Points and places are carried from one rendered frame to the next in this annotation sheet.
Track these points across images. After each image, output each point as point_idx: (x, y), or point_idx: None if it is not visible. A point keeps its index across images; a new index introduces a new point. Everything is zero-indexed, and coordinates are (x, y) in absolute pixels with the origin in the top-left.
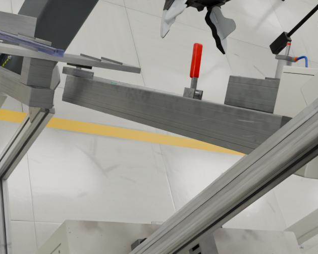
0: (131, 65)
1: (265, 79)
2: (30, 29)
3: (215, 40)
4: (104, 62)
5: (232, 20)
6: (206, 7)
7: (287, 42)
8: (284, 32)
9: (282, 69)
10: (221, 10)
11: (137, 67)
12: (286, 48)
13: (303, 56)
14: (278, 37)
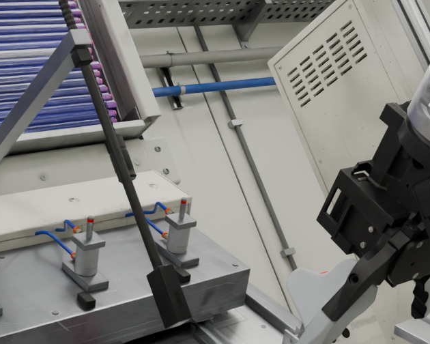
0: (413, 330)
1: (203, 233)
2: None
3: (329, 343)
4: None
5: (299, 269)
6: (383, 278)
7: (185, 198)
8: (170, 263)
9: (192, 199)
10: (337, 263)
11: (398, 323)
12: (185, 207)
13: (161, 203)
14: (179, 283)
